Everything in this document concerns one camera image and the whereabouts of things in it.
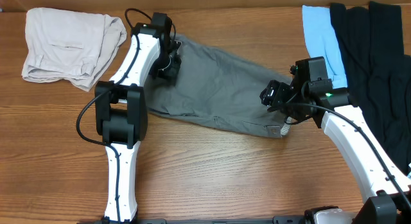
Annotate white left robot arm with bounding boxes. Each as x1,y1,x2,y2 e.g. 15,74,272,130
94,12,181,223

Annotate black garment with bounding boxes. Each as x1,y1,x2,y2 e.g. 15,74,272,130
330,1,410,175

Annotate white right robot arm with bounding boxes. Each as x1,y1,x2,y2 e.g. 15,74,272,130
260,57,410,224

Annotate beige folded shorts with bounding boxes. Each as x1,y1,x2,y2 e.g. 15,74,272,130
22,8,127,91

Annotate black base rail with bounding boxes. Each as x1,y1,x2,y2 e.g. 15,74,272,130
76,214,306,224

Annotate light blue garment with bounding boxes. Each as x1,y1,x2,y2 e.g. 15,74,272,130
302,5,347,89

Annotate grey shorts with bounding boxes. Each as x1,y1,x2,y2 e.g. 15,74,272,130
144,35,291,138

